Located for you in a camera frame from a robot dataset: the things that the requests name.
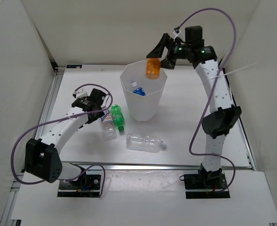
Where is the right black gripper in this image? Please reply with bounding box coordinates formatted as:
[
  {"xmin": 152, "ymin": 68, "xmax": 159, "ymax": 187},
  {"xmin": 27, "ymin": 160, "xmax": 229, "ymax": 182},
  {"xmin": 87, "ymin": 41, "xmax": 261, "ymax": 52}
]
[{"xmin": 147, "ymin": 33, "xmax": 192, "ymax": 70}]

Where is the orange plastic bottle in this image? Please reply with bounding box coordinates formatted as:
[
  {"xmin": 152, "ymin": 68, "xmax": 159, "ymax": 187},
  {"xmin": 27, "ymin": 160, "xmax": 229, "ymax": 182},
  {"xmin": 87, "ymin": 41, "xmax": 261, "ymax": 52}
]
[{"xmin": 146, "ymin": 58, "xmax": 161, "ymax": 80}]

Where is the green plastic bottle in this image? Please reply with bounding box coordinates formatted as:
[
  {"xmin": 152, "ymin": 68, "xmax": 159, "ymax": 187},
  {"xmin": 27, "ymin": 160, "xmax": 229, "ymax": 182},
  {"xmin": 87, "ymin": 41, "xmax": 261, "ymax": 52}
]
[{"xmin": 111, "ymin": 105, "xmax": 125, "ymax": 132}]

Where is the clear bottle red-blue label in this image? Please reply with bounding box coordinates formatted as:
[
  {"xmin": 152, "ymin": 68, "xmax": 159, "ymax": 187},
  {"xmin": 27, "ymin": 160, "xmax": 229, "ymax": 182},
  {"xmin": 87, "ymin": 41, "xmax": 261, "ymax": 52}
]
[{"xmin": 101, "ymin": 110, "xmax": 117, "ymax": 140}]

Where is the blue label water bottle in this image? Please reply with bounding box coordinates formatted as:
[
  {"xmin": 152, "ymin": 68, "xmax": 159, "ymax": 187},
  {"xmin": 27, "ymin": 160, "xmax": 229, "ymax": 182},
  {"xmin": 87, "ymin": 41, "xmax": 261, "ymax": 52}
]
[{"xmin": 130, "ymin": 81, "xmax": 146, "ymax": 96}]

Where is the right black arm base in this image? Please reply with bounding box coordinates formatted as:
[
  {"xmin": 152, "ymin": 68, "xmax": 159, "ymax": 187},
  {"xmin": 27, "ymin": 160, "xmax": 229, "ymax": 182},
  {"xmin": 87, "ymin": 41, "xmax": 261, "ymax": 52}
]
[{"xmin": 179, "ymin": 168, "xmax": 230, "ymax": 199}]

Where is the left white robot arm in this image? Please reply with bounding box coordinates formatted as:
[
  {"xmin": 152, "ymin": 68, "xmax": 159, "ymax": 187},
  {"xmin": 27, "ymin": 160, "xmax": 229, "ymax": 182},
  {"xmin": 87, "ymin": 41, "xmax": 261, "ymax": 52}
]
[{"xmin": 25, "ymin": 89, "xmax": 106, "ymax": 183}]

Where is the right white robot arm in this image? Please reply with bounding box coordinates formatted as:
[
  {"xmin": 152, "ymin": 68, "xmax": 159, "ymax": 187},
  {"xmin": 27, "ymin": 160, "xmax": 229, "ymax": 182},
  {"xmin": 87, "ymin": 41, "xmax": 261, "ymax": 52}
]
[{"xmin": 146, "ymin": 26, "xmax": 242, "ymax": 188}]

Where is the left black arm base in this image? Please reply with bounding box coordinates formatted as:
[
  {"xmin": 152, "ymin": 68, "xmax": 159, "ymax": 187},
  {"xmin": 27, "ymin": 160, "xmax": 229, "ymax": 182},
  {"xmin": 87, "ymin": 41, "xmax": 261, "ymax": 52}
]
[{"xmin": 57, "ymin": 163, "xmax": 106, "ymax": 198}]

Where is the white faceted plastic bin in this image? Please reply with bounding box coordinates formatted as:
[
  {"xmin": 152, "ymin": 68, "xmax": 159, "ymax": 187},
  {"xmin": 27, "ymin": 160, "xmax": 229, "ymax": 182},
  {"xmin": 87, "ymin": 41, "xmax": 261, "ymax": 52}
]
[{"xmin": 120, "ymin": 60, "xmax": 167, "ymax": 121}]

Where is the blue sticker left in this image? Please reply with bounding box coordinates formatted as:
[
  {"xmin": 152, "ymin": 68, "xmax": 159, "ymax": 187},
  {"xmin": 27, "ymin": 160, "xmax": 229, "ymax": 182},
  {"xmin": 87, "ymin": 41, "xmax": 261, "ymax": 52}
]
[{"xmin": 66, "ymin": 65, "xmax": 82, "ymax": 69}]

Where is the large clear plastic bottle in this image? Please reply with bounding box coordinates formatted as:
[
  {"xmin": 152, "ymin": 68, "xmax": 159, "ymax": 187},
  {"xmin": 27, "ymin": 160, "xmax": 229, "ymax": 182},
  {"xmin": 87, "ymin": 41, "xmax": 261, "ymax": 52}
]
[{"xmin": 126, "ymin": 133, "xmax": 167, "ymax": 153}]

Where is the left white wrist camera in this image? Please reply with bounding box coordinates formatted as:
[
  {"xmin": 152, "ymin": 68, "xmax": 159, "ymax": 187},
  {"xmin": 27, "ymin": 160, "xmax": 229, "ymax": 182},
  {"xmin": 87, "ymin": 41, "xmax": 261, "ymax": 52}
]
[{"xmin": 72, "ymin": 89, "xmax": 88, "ymax": 99}]

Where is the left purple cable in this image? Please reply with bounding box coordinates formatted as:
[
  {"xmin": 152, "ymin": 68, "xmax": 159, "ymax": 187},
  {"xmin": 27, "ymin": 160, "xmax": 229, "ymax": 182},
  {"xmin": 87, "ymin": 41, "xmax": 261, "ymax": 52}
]
[{"xmin": 10, "ymin": 83, "xmax": 114, "ymax": 198}]

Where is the purple cable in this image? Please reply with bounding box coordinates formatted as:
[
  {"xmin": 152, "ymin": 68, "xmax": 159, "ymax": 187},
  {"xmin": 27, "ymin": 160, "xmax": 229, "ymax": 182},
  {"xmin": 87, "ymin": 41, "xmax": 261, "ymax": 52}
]
[
  {"xmin": 10, "ymin": 83, "xmax": 114, "ymax": 198},
  {"xmin": 175, "ymin": 8, "xmax": 237, "ymax": 193}
]

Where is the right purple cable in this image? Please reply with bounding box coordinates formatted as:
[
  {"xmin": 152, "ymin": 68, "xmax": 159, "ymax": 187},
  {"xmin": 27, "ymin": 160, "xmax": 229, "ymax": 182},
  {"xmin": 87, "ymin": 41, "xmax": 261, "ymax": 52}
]
[{"xmin": 175, "ymin": 8, "xmax": 237, "ymax": 193}]

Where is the aluminium rail frame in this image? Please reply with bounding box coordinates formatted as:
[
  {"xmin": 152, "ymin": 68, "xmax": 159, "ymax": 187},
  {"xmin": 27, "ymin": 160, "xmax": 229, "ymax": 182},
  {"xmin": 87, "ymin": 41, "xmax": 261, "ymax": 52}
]
[{"xmin": 0, "ymin": 60, "xmax": 277, "ymax": 226}]

